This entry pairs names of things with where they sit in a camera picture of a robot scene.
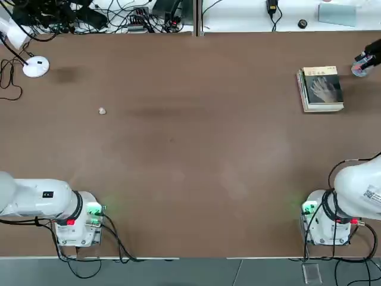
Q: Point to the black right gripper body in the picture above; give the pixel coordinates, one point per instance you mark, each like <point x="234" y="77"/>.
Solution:
<point x="373" y="47"/>

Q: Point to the dark book with hand print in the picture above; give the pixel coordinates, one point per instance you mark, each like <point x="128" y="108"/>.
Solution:
<point x="324" y="89"/>

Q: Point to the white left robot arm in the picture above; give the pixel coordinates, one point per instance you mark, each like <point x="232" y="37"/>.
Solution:
<point x="38" y="193"/>

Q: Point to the cream paperback book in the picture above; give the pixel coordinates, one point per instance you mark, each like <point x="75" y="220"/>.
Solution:
<point x="323" y="110"/>

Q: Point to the light blue pad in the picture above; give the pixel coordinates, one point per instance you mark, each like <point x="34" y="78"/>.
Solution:
<point x="336" y="15"/>

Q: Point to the small round black object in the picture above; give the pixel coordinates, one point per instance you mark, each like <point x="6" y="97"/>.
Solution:
<point x="303" y="24"/>

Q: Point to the black power adapter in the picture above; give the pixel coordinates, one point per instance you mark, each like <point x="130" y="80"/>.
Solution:
<point x="271" y="6"/>

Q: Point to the metal floor socket cover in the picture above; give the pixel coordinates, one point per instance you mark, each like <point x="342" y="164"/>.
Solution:
<point x="312" y="273"/>

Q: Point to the small beige crumpled scrap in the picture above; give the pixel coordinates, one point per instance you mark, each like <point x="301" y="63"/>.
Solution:
<point x="102" y="111"/>

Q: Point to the black flat device with labels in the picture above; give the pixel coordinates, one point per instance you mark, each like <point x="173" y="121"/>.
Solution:
<point x="41" y="12"/>

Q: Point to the white desk lamp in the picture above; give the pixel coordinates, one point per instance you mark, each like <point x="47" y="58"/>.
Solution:
<point x="37" y="67"/>

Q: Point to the aluminium frame post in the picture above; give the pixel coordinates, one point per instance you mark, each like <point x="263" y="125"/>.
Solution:
<point x="198" y="18"/>

